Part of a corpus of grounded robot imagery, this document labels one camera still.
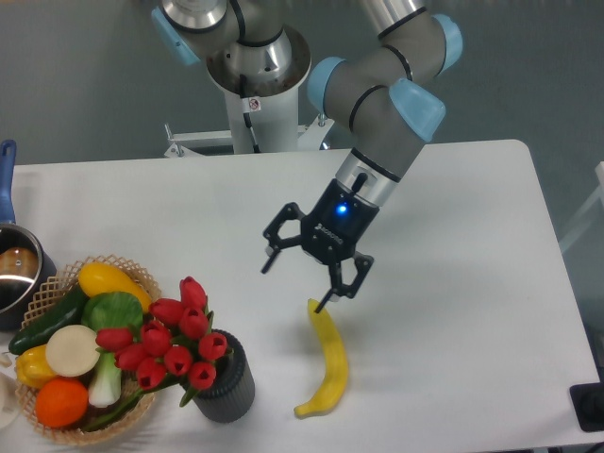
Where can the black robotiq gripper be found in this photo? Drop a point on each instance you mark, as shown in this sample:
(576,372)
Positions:
(340,229)

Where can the dark grey ribbed vase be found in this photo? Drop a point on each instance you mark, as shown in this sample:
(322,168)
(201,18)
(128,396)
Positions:
(233,391)

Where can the red tulip bouquet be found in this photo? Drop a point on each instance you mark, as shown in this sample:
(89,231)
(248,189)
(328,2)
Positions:
(177,345)

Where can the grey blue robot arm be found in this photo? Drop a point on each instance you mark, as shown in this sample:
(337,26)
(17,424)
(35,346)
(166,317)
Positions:
(381,98)

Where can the yellow banana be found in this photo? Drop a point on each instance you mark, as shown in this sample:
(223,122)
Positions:
(334,383)

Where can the green bok choy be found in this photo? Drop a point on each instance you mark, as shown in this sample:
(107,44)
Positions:
(109,310)

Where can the yellow squash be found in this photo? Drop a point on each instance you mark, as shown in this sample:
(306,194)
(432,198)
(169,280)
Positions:
(97,278)

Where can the dark green cucumber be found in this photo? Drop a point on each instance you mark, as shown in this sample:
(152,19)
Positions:
(68,311)

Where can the round cream bun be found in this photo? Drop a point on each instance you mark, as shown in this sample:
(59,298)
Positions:
(71,351)

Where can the woven wicker basket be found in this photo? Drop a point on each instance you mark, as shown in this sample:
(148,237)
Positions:
(50,293)

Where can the green chili pepper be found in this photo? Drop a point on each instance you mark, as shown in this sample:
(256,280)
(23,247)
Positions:
(103,421)

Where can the black device at edge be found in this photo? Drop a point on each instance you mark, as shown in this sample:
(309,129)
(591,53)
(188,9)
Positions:
(587,401)

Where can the orange fruit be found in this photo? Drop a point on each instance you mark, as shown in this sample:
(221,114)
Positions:
(61,402)

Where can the yellow bell pepper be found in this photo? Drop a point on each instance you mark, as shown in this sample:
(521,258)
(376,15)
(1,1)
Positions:
(32,368)

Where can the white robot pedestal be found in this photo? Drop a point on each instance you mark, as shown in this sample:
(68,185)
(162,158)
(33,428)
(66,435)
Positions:
(260,85)

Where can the white frame at right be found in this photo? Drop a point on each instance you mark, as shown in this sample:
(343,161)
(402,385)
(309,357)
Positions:
(584,216)

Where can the blue handled saucepan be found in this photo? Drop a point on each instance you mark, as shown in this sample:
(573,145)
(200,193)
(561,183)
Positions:
(25,266)

